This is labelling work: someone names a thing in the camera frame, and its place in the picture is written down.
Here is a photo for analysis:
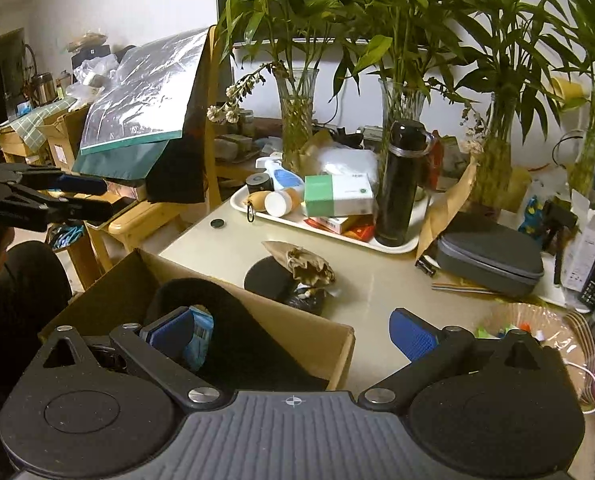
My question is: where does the green and white box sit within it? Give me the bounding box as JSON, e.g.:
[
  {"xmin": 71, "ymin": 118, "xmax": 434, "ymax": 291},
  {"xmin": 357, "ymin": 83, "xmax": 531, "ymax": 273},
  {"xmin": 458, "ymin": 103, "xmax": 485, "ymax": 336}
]
[{"xmin": 303, "ymin": 173, "xmax": 379, "ymax": 219}]

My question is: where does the brown paper bag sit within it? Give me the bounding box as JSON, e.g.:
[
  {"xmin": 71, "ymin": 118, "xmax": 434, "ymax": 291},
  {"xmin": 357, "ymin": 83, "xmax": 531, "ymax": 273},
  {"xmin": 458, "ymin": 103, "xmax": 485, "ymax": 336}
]
[
  {"xmin": 416, "ymin": 154, "xmax": 479, "ymax": 261},
  {"xmin": 260, "ymin": 239, "xmax": 337, "ymax": 287}
]

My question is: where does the grey round tin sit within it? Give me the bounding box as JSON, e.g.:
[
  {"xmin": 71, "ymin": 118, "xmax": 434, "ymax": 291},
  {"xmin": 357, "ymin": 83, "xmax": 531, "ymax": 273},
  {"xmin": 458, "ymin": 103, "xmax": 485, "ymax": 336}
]
[{"xmin": 245, "ymin": 173, "xmax": 273, "ymax": 195}]

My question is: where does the striped ribbon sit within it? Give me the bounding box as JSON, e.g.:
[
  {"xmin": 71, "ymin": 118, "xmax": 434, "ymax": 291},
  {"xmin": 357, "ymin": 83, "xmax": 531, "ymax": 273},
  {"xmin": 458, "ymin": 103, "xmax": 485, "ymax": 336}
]
[{"xmin": 431, "ymin": 282, "xmax": 499, "ymax": 296}]

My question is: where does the red flat box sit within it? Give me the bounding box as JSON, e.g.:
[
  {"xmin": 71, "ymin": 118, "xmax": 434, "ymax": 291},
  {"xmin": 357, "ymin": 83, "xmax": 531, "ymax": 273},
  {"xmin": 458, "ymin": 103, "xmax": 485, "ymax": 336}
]
[{"xmin": 304, "ymin": 214, "xmax": 376, "ymax": 241}]

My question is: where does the metal kettle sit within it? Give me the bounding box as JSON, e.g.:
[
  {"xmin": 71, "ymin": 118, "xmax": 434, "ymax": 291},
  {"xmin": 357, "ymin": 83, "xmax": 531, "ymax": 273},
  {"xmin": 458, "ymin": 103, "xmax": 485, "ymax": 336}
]
[{"xmin": 29, "ymin": 72, "xmax": 58, "ymax": 106}]

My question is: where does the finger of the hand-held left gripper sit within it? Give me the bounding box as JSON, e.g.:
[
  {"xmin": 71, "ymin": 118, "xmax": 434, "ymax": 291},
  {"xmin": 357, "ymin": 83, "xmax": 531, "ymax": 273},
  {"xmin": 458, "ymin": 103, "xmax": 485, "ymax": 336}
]
[
  {"xmin": 0, "ymin": 162, "xmax": 109, "ymax": 194},
  {"xmin": 7, "ymin": 187, "xmax": 114, "ymax": 222}
]

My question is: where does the silver insulated bag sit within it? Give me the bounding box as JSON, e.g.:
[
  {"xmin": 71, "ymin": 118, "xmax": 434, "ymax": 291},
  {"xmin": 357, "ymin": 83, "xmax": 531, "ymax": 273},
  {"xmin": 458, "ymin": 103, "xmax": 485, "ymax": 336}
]
[{"xmin": 72, "ymin": 27, "xmax": 211, "ymax": 181}]

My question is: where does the black fleece hat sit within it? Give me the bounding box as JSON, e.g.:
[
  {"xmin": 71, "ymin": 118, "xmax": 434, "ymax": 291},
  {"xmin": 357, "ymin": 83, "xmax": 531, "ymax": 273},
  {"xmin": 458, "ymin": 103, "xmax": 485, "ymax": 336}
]
[{"xmin": 144, "ymin": 278, "xmax": 329, "ymax": 394}]

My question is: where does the white cap jar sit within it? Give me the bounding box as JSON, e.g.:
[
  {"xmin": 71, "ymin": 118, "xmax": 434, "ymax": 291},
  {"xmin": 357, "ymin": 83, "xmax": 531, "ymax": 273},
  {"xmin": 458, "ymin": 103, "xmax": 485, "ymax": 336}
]
[{"xmin": 264, "ymin": 187, "xmax": 306, "ymax": 217}]

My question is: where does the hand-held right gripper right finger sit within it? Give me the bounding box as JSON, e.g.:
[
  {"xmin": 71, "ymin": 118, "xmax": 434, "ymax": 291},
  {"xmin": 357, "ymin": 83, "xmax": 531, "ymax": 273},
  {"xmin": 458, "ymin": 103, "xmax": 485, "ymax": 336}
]
[{"xmin": 360, "ymin": 308, "xmax": 559, "ymax": 409}]

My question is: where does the black thermos bottle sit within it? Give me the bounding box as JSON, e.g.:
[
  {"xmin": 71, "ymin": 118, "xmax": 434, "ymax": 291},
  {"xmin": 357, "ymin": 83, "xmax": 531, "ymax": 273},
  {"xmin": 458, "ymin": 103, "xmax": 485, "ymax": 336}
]
[{"xmin": 374, "ymin": 119, "xmax": 436, "ymax": 248}]

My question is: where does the multicolour ribbon cable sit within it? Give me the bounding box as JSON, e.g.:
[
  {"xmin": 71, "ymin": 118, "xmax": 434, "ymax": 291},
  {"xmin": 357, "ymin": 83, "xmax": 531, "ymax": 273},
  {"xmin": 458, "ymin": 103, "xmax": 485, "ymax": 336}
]
[{"xmin": 562, "ymin": 309, "xmax": 595, "ymax": 406}]

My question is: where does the white plastic bag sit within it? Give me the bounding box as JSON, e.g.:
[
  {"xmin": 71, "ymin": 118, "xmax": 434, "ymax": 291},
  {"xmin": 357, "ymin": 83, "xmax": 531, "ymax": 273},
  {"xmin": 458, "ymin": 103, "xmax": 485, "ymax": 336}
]
[{"xmin": 322, "ymin": 147, "xmax": 379, "ymax": 181}]

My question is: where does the black mini tripod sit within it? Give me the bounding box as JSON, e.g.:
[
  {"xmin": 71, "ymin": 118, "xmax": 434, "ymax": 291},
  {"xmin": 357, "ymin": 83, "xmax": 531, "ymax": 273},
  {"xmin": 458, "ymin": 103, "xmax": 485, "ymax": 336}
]
[{"xmin": 542, "ymin": 199, "xmax": 579, "ymax": 286}]

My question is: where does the wooden chair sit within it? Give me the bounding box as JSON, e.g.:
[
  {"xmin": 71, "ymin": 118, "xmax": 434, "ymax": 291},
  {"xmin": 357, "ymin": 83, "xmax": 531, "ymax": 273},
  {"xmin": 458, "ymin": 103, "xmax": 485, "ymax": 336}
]
[{"xmin": 202, "ymin": 25, "xmax": 258, "ymax": 211}]

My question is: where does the white spray bottle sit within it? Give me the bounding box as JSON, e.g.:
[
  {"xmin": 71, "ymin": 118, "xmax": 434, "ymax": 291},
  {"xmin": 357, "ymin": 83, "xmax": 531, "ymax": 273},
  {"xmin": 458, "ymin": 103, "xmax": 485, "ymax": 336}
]
[{"xmin": 255, "ymin": 156, "xmax": 306, "ymax": 194}]

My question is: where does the blue toy figure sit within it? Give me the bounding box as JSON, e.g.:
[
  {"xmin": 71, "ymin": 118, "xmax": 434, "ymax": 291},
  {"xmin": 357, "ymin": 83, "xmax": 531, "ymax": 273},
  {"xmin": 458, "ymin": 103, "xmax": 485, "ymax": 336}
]
[{"xmin": 519, "ymin": 197, "xmax": 546, "ymax": 241}]

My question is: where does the small cardboard box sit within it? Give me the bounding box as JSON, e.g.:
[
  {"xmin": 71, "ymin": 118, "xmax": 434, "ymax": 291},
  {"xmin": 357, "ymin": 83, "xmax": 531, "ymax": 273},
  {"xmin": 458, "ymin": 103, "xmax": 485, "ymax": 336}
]
[{"xmin": 42, "ymin": 104, "xmax": 91, "ymax": 171}]

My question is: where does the blue plastic packet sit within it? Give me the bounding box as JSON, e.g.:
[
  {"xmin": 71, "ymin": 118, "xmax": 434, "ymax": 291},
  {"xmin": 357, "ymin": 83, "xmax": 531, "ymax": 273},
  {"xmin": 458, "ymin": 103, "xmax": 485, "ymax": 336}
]
[{"xmin": 189, "ymin": 306, "xmax": 214, "ymax": 374}]

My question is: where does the clear plastic bowl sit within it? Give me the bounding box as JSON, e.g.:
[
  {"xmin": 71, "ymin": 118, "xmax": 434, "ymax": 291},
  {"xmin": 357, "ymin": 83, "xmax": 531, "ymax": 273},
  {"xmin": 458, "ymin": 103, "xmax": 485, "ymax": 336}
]
[{"xmin": 477, "ymin": 302, "xmax": 595, "ymax": 411}]

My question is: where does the white tray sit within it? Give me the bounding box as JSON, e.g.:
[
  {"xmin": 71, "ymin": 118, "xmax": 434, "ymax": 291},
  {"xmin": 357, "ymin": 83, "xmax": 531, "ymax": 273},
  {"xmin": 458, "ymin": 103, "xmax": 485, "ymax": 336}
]
[{"xmin": 229, "ymin": 182, "xmax": 429, "ymax": 255}]

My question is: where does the grey zip case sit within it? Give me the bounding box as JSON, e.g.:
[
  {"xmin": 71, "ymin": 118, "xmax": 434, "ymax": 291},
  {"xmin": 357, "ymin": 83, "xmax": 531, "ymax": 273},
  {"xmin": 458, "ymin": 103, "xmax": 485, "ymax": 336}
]
[{"xmin": 434, "ymin": 211, "xmax": 546, "ymax": 299}]

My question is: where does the checked cloth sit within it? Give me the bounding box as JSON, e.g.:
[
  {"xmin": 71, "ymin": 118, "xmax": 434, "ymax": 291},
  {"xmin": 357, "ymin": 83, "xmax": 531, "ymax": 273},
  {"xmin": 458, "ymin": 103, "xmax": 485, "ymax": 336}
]
[{"xmin": 6, "ymin": 97, "xmax": 78, "ymax": 141}]

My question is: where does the dried flower sprig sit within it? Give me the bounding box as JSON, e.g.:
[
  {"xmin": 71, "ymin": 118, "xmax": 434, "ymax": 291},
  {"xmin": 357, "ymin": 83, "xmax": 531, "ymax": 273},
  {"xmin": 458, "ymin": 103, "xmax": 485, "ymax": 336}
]
[{"xmin": 206, "ymin": 62, "xmax": 288, "ymax": 126}]

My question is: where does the tall white box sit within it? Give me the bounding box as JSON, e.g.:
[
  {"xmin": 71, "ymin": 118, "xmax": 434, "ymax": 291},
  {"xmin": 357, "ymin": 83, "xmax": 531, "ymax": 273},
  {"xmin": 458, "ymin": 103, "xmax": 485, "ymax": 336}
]
[{"xmin": 561, "ymin": 192, "xmax": 595, "ymax": 293}]

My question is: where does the bamboo plant in glass vase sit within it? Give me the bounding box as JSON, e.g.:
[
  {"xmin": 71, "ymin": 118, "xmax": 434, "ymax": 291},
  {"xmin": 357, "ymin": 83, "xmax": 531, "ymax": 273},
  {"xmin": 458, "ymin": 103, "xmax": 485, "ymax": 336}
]
[
  {"xmin": 447, "ymin": 0, "xmax": 578, "ymax": 211},
  {"xmin": 327, "ymin": 0, "xmax": 478, "ymax": 161},
  {"xmin": 547, "ymin": 0, "xmax": 595, "ymax": 196},
  {"xmin": 187, "ymin": 0, "xmax": 363, "ymax": 171}
]

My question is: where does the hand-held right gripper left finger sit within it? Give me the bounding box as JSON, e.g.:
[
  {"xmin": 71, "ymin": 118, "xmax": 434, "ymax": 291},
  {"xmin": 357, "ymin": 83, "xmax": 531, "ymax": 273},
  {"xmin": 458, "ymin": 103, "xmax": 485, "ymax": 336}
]
[{"xmin": 31, "ymin": 306, "xmax": 229, "ymax": 411}]

